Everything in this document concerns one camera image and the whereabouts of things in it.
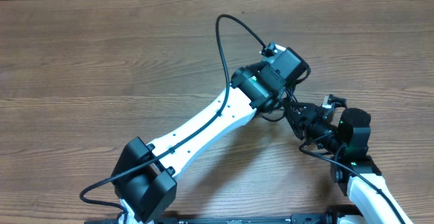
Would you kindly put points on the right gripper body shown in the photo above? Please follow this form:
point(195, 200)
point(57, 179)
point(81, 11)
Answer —
point(312, 127)

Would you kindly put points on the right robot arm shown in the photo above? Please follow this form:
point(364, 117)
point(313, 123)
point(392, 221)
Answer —
point(338, 134)

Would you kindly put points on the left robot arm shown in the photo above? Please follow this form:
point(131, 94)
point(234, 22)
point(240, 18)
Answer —
point(154, 168)

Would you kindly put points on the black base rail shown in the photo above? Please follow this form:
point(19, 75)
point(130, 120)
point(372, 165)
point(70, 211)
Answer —
point(299, 218)

